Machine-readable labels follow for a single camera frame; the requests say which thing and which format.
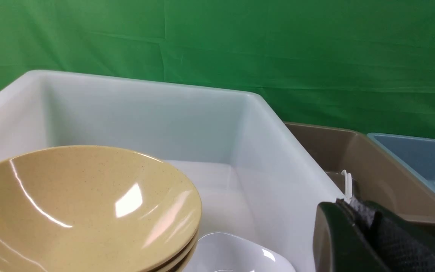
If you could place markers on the white spoon in brown bin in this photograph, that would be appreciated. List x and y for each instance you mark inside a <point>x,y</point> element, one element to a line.
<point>348,186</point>

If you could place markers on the blue plastic bin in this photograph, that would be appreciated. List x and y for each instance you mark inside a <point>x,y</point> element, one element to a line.
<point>415,153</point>

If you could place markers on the green backdrop cloth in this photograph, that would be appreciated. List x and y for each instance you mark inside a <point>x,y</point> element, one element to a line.
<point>365,65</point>

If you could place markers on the brown plastic bin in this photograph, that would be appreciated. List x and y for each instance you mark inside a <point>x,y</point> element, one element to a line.
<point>377,176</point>

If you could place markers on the white dish in tub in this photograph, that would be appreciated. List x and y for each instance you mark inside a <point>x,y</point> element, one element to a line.
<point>224,252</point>

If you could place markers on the yellow noodle bowl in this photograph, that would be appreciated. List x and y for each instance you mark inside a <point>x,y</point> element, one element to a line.
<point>93,209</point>
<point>182,264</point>
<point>165,267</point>

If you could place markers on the white plastic tub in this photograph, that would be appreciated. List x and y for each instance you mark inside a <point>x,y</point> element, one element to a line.
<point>255,179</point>

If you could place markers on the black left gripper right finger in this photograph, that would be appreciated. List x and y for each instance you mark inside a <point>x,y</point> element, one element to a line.
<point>400,245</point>

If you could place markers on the yellow noodle bowl in tub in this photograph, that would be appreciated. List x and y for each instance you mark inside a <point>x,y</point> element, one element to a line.
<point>165,267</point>

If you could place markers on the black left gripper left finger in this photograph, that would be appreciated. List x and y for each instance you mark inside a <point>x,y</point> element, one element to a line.
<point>339,245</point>

